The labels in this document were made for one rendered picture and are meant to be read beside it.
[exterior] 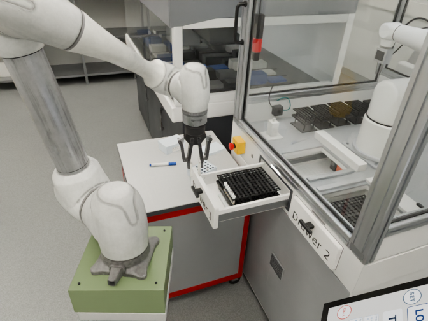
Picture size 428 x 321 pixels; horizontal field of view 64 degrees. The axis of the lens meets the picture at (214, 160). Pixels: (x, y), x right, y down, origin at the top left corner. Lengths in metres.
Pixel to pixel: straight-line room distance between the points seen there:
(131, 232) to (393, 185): 0.74
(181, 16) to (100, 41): 1.08
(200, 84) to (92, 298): 0.75
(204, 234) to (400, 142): 1.08
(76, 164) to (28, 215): 1.78
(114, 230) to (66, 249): 1.50
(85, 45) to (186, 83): 0.38
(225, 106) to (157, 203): 0.89
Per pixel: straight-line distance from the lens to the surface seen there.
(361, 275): 1.24
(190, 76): 1.13
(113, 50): 0.92
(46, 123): 1.05
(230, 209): 1.34
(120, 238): 1.06
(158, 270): 1.16
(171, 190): 1.63
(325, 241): 1.28
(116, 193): 1.03
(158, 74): 1.21
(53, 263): 2.47
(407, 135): 0.95
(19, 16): 0.81
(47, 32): 0.83
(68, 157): 1.11
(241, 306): 2.14
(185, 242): 1.74
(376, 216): 1.08
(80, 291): 1.16
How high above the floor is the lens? 1.78
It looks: 33 degrees down
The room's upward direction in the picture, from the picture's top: 3 degrees clockwise
